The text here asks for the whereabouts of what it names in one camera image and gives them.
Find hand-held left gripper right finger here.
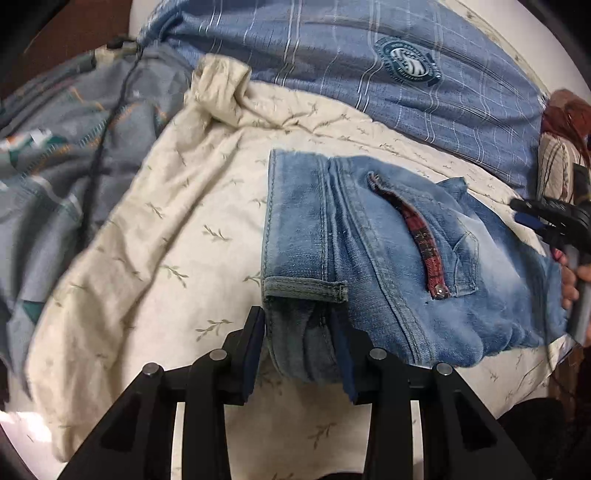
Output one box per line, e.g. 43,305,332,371
329,309,536,480

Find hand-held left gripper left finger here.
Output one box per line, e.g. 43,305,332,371
59,305,267,480

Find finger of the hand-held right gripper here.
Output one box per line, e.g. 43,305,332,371
510,198,580,220
515,212,591,252

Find blue denim pants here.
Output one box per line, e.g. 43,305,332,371
261,148,570,384

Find person's right hand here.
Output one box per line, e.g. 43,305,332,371
551,248,591,312

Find brown and beige plush toy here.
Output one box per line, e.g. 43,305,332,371
538,90,591,206

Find cream leaf-print bed sheet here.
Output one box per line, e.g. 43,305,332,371
25,53,561,480

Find blue checked pillow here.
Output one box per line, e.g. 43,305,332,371
139,0,548,199

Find grey patterned blanket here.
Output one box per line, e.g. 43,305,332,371
0,44,195,384

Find dark wooden headboard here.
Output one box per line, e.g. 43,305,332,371
0,0,144,97

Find black cable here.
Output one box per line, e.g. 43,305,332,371
83,39,141,250

